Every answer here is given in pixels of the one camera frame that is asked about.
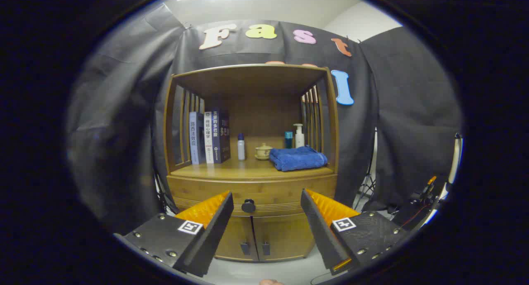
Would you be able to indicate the beige lidded tea cup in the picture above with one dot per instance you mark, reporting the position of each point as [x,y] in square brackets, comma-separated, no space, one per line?
[263,152]

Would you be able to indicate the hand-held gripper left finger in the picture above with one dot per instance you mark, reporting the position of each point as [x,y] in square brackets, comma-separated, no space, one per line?
[210,235]

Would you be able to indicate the folded blue towel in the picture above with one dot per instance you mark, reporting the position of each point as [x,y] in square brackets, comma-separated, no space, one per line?
[297,159]

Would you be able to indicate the light blue book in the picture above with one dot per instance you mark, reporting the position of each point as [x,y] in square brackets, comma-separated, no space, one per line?
[194,140]

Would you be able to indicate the white spine book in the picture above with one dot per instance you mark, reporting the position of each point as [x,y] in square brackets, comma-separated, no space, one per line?
[208,140]

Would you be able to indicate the dark navy book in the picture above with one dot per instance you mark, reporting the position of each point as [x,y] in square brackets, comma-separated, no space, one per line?
[223,140]

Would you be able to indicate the white pump bottle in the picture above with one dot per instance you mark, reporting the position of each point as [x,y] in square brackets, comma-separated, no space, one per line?
[299,140]

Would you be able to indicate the teal bottle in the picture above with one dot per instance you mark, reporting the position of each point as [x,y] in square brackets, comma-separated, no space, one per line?
[288,140]

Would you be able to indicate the black equipment with orange clamp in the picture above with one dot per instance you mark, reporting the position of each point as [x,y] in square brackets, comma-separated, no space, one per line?
[413,210]

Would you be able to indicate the wooden cabinet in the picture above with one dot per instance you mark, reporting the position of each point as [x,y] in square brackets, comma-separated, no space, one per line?
[248,82]

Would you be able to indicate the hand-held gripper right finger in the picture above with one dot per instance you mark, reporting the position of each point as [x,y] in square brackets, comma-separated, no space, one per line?
[320,231]

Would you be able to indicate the wooden countertop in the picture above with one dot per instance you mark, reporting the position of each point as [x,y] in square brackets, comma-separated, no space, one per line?
[248,167]

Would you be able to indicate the black tripod stand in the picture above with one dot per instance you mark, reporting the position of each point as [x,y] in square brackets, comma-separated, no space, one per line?
[162,194]
[367,181]

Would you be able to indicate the black backdrop cloth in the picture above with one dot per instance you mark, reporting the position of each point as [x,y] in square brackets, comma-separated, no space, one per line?
[124,111]

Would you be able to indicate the small white bottle blue cap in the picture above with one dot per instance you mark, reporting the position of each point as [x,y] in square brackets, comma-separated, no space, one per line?
[241,150]

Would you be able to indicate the wooden drawer with black knob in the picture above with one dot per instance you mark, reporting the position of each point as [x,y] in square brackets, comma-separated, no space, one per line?
[272,190]

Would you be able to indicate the white pole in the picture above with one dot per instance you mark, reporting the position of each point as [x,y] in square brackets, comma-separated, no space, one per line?
[454,161]

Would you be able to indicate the wooden cabinet door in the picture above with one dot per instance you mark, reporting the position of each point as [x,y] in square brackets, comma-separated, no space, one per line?
[235,239]
[285,235]

